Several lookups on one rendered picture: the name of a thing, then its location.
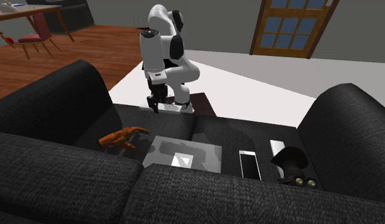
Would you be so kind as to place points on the black figure with yellow eyes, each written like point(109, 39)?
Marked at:
point(291, 163)

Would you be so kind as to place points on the white remote control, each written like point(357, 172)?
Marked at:
point(276, 147)

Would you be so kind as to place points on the wooden door with glass panes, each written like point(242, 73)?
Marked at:
point(293, 49)

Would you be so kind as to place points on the dark cabinet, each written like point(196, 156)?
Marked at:
point(71, 15)

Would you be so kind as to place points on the black fabric sofa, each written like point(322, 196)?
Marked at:
point(68, 173)

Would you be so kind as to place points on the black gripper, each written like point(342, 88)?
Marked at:
point(157, 91)

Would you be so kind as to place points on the grey flat box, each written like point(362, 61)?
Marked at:
point(167, 152)

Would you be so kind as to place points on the dark red robot stand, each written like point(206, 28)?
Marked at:
point(202, 104)

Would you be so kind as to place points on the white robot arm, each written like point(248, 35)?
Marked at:
point(155, 49)

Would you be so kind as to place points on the black phone with white rim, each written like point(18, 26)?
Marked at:
point(250, 166)

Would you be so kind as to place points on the wooden dining table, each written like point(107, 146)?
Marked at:
point(27, 11)

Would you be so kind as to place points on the orange toy figure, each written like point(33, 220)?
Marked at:
point(117, 139)

